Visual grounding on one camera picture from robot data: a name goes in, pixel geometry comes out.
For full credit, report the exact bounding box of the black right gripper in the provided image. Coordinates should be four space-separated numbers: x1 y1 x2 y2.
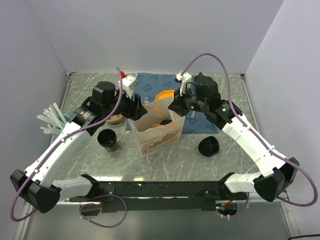
168 85 208 117

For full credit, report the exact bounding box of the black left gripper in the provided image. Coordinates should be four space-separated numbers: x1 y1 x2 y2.
103 86 148 121

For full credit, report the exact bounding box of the beige paper takeout bag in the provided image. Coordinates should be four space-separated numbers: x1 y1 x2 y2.
128 97 185 157

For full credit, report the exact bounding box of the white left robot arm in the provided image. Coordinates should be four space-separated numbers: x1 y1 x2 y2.
10 77 148 214

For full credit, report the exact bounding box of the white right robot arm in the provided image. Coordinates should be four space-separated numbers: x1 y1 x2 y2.
168 73 298 202

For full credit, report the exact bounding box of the orange polka dot plate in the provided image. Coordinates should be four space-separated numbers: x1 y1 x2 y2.
155 89 175 100

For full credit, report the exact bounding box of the blue alphabet cloth mat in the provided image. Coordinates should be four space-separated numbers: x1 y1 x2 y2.
134 72 219 134

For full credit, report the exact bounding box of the stack of black cup lids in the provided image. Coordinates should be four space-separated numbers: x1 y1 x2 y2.
198 136 220 157

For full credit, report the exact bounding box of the blue straw holder cup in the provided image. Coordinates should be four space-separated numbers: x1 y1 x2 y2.
48 114 69 135

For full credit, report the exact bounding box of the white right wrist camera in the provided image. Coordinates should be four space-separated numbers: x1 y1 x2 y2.
175 72 192 96

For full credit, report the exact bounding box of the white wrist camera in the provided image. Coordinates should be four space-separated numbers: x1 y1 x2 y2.
120 71 139 99
175 72 192 96

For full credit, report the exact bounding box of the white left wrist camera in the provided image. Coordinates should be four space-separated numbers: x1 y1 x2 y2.
120 71 139 99

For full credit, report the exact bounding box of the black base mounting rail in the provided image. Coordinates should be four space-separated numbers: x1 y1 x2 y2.
69 181 247 213

